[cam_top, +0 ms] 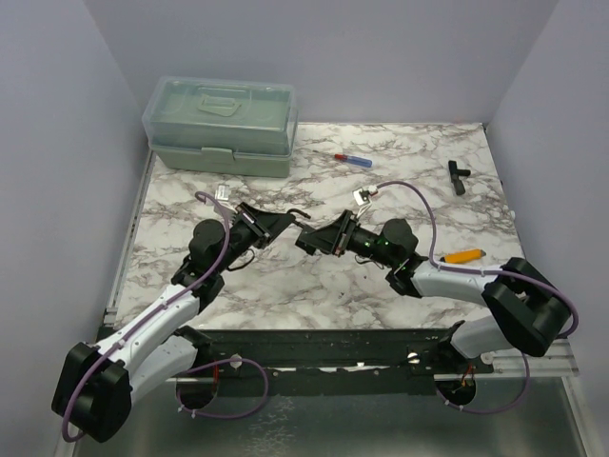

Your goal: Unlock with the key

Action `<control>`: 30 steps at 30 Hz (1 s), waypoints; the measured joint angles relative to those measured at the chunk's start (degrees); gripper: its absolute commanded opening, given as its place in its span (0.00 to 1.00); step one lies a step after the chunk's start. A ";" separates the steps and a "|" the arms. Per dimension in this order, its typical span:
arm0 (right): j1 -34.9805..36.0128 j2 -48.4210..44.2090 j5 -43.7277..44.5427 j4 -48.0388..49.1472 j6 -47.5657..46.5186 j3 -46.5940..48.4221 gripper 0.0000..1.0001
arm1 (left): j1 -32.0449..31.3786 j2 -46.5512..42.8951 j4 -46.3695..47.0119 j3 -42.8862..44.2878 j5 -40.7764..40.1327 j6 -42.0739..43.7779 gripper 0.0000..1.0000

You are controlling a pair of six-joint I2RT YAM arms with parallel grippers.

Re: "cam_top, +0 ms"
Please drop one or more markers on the aluminium extrusion rail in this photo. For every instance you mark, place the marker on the aluminium extrusion rail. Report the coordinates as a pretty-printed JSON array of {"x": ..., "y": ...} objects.
[{"x": 558, "y": 361}]

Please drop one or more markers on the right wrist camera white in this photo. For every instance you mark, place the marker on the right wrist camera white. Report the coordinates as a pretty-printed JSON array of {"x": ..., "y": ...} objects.
[{"x": 363, "y": 197}]

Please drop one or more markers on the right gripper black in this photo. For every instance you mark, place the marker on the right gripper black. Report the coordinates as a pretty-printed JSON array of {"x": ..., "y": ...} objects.
[{"x": 336, "y": 238}]

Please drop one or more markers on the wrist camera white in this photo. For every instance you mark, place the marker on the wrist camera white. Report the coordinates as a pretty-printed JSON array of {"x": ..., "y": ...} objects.
[
  {"x": 222, "y": 193},
  {"x": 363, "y": 197}
]

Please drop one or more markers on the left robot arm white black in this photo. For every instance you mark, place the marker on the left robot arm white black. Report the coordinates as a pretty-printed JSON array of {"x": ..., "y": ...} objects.
[{"x": 101, "y": 382}]

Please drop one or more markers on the black T-shaped tool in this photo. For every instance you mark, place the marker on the black T-shaped tool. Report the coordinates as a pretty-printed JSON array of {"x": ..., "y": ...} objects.
[{"x": 456, "y": 174}]

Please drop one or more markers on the black padlock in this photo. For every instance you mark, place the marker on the black padlock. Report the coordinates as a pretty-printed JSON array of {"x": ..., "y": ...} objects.
[{"x": 300, "y": 233}]

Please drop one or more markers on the red blue screwdriver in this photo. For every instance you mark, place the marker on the red blue screwdriver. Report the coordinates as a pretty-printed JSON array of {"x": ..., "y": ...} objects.
[{"x": 346, "y": 159}]

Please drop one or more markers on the green plastic toolbox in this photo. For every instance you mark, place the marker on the green plastic toolbox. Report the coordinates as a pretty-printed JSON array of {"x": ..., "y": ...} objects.
[{"x": 220, "y": 126}]

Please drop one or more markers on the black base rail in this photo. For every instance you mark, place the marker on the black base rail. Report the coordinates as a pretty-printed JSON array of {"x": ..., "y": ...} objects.
[{"x": 329, "y": 362}]

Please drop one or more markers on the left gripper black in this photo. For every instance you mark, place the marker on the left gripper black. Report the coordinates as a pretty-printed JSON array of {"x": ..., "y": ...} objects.
[{"x": 265, "y": 226}]

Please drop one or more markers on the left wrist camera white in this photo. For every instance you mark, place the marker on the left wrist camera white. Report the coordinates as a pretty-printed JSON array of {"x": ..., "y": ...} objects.
[{"x": 222, "y": 193}]

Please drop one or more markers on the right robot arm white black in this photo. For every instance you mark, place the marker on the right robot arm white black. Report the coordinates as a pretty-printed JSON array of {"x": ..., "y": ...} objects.
[{"x": 525, "y": 313}]

